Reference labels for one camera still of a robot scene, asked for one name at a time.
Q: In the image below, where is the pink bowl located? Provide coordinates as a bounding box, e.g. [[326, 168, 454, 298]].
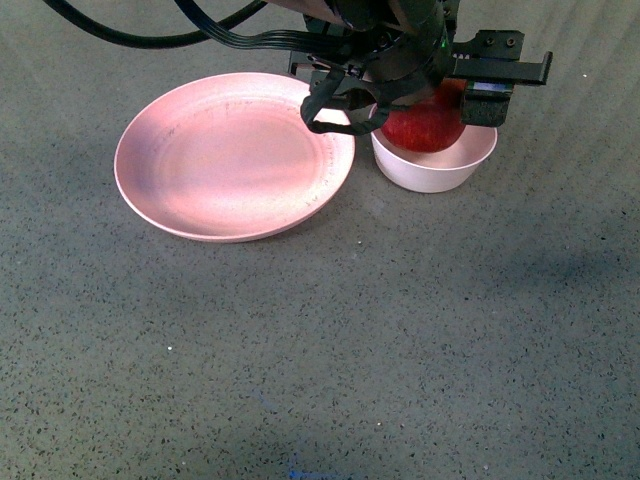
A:
[[371, 126, 498, 194]]

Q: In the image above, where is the pink plate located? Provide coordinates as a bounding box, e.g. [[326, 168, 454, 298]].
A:
[[114, 72, 355, 243]]

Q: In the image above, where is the red apple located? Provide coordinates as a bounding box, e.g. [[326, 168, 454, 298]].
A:
[[381, 79, 466, 153]]

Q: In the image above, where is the black flat ribbon cable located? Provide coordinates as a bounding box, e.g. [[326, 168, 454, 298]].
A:
[[174, 0, 351, 56]]

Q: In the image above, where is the black round cable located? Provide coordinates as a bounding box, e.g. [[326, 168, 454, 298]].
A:
[[43, 0, 267, 48]]

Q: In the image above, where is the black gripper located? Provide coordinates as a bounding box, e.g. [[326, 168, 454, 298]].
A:
[[286, 1, 553, 126]]

